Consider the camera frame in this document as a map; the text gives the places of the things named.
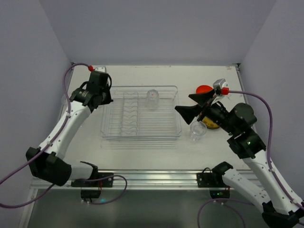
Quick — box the clear plastic dish tray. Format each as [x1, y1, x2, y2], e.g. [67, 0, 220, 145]
[101, 85, 181, 141]

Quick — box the clear glass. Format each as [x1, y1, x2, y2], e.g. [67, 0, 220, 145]
[190, 121, 207, 142]
[145, 89, 159, 110]
[61, 95, 67, 105]

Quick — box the brown patterned plate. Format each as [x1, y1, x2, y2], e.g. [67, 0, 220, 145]
[202, 116, 220, 130]

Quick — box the aluminium mounting rail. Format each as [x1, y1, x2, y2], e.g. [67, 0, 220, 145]
[30, 169, 282, 190]

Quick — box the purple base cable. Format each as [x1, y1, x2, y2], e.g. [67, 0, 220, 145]
[80, 175, 128, 206]
[197, 198, 255, 228]

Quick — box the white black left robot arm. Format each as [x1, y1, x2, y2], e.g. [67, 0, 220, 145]
[26, 70, 113, 186]

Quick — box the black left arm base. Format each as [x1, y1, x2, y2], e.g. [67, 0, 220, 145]
[71, 172, 114, 202]

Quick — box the orange plastic bowl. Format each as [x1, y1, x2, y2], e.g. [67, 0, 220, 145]
[196, 85, 213, 94]

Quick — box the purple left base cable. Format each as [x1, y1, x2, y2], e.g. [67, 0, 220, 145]
[80, 175, 128, 206]

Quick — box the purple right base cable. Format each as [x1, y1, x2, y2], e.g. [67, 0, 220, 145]
[197, 198, 255, 228]

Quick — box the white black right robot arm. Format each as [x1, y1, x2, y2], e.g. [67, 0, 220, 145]
[175, 87, 304, 228]

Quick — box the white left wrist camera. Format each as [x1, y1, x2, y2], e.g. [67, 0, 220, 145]
[94, 66, 107, 74]

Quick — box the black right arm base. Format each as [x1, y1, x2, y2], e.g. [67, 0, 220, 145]
[196, 167, 230, 199]

